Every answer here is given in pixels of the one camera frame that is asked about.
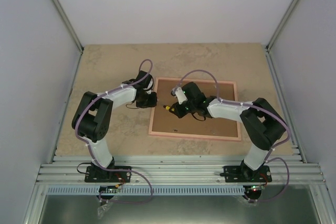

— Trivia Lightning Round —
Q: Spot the yellow handled screwdriver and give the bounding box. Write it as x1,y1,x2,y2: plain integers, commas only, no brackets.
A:
163,105,175,111

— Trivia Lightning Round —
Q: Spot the pink picture frame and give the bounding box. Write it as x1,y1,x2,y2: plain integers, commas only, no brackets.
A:
148,77,242,143

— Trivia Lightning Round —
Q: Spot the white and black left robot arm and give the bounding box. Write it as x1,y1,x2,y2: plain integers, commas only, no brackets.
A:
71,70,157,182

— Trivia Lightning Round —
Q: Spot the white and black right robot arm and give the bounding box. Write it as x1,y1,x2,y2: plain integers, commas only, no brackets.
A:
169,82,288,182

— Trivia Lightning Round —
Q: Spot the clear plastic bag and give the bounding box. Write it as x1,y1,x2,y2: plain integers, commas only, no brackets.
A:
97,202,110,219

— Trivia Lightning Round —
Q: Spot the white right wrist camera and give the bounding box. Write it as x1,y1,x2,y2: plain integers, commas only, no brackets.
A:
171,87,187,105

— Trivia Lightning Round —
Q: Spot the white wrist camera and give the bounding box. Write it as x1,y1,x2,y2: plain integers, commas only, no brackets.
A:
171,87,187,105
146,79,154,93

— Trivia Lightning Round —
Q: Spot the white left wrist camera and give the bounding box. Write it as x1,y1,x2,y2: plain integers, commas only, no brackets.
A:
146,79,154,93

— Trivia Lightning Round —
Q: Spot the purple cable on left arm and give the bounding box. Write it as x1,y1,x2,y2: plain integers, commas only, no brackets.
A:
75,59,154,204

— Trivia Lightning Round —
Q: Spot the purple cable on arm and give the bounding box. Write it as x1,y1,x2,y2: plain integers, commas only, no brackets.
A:
75,59,154,204
177,69,291,204

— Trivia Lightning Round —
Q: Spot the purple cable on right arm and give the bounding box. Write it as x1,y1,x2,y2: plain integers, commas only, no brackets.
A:
177,69,291,204

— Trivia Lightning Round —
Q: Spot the brown frame backing board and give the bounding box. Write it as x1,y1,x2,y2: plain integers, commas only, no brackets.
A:
151,79,239,138

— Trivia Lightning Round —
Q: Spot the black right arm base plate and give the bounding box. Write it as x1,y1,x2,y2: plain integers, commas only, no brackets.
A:
220,165,272,183

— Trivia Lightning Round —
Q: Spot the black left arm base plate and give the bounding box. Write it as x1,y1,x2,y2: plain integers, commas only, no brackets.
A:
84,165,132,184

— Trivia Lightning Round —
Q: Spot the aluminium rail mounting base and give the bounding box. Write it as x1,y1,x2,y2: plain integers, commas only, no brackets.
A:
36,147,326,185

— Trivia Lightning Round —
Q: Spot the grey slotted cable duct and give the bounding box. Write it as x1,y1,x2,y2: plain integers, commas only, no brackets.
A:
47,185,258,196

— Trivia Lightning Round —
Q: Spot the left aluminium corner post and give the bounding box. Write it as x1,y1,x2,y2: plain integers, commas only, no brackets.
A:
51,0,84,53

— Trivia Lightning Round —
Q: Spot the aluminium corner post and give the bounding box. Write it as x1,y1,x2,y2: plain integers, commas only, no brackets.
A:
51,0,84,53
265,0,301,53

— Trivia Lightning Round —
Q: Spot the right aluminium corner post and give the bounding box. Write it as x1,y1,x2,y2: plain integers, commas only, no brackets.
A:
265,0,301,53

